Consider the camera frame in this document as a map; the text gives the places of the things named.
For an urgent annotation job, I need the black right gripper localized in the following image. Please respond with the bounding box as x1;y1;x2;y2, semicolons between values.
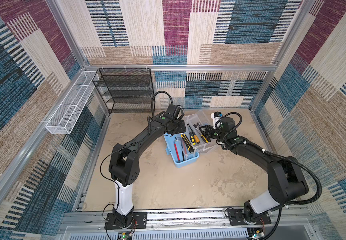
198;125;226;142

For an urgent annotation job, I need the black handled screwdriver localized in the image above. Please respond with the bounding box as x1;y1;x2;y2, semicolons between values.
187;124;197;145

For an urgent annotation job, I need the light blue plastic tool box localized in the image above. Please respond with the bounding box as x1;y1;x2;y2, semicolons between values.
163;109;218;169

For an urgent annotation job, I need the yellow black utility knife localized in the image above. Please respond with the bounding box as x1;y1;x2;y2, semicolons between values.
181;134;194;153

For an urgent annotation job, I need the yellow handled wrench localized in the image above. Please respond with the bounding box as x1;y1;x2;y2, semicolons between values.
200;135;209;143

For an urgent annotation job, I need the orange handled screwdriver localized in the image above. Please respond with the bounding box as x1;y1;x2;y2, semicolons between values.
189;126;200;144

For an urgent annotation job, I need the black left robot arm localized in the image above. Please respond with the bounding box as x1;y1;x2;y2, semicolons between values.
109;104;186;226

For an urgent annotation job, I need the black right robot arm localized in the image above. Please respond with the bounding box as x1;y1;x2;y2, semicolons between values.
199;117;309;224

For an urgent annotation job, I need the black mesh shelf rack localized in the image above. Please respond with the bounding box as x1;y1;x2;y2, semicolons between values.
93;68;154;113

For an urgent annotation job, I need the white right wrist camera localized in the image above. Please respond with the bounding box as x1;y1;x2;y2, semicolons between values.
211;112;223;129

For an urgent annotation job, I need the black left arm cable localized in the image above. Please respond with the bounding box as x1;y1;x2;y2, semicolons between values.
150;90;175;121

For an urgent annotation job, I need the black corrugated right cable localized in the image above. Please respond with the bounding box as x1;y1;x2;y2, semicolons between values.
217;111;323;206

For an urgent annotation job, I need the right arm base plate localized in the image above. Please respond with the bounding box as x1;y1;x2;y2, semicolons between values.
224;208;272;226

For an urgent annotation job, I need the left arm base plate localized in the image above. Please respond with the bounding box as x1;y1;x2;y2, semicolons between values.
105;211;148;230

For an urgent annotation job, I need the white wire mesh basket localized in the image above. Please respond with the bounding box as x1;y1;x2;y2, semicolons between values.
46;71;96;135

